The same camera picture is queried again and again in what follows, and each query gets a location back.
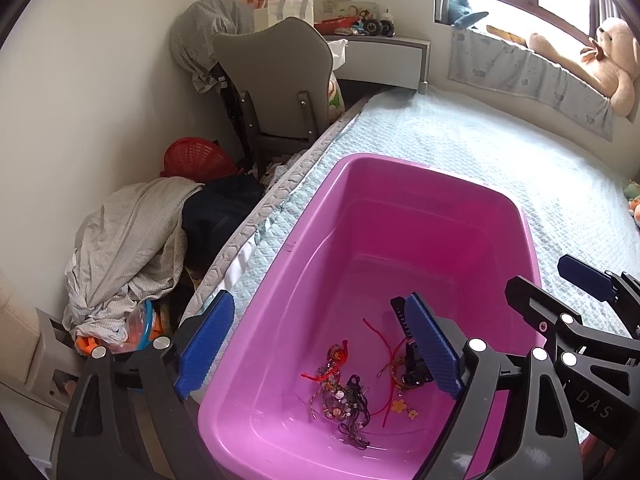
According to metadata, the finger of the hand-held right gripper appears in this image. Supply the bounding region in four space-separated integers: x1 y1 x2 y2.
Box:
505 274 632 377
556 253 640 341

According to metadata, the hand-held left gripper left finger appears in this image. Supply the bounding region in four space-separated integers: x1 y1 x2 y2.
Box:
55 290 236 480

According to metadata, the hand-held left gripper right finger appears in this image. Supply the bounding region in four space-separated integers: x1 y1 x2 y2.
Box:
402 292 586 480

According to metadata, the black wrist watch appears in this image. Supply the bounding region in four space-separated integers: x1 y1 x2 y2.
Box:
390 296 435 390

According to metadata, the rainbow and red cord bracelet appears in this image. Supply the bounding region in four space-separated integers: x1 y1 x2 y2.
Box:
362 316 408 428

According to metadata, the black cord flower necklace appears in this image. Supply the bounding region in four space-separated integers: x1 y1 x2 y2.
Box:
337 374 373 450

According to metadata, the red cord charm bracelet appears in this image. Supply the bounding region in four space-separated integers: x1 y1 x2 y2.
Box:
300 340 351 385

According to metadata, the large bead charm bracelet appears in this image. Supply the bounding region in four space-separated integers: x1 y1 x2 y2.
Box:
320 382 353 421

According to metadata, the purple plastic bin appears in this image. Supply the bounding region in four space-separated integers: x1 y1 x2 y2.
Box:
196 153 546 480

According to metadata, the orange and blue plastic container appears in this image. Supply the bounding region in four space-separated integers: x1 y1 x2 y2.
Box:
75 300 168 358

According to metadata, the grey clothing pile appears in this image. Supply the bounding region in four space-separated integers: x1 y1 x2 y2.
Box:
64 177 206 346

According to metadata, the dark blue clothing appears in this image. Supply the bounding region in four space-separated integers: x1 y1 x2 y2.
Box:
181 174 266 281

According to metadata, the grey quilted mattress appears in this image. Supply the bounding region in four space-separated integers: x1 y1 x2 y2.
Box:
182 92 391 321

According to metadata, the white quilted bed blanket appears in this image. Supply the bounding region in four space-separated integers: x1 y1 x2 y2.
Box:
180 85 640 341

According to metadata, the beige cabinet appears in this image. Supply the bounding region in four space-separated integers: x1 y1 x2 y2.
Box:
0 270 76 461

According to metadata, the red plastic basket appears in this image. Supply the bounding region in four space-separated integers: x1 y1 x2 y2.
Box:
161 136 238 181

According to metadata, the pale blue window seat cloth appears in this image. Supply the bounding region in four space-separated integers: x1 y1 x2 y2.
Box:
447 22 615 142

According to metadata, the beige teddy bear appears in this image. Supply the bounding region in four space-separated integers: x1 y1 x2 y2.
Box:
527 16 640 116

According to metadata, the white plastic bag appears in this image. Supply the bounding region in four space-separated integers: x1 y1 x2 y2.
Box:
325 37 348 126

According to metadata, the grey-brown chair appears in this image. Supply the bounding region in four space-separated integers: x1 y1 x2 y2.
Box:
212 16 335 171

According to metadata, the blue shark plush toy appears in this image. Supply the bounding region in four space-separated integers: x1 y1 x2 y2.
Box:
447 0 490 31

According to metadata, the grey cloth on chair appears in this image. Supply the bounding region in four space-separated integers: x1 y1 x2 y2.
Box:
169 0 256 93

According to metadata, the toy truck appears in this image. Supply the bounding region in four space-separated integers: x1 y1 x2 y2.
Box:
350 10 396 37

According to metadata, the red plastic tray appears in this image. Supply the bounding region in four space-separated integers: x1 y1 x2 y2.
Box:
314 17 358 36

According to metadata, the white printed paper bag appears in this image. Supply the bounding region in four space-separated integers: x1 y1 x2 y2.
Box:
245 0 281 33

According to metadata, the white printed box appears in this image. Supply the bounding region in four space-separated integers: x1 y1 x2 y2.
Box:
321 0 381 17

